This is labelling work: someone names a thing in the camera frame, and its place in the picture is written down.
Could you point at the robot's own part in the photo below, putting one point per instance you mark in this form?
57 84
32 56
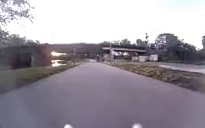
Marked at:
137 126
68 126

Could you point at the white containers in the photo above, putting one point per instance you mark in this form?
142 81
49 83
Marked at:
145 58

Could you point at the bridge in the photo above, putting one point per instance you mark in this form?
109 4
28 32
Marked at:
76 48

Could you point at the dry grass strip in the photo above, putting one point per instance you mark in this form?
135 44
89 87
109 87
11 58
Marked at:
163 74

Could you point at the tree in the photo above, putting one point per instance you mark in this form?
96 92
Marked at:
1 20

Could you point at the water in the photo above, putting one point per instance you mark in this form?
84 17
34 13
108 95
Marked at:
58 62

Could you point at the row of dark trees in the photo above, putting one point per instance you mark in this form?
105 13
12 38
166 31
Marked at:
171 46

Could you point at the grey road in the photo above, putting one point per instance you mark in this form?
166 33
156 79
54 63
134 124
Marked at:
195 69

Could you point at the grey asphalt path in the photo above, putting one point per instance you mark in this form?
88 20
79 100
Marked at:
100 95

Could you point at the signal pole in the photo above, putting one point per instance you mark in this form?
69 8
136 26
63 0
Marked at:
146 43

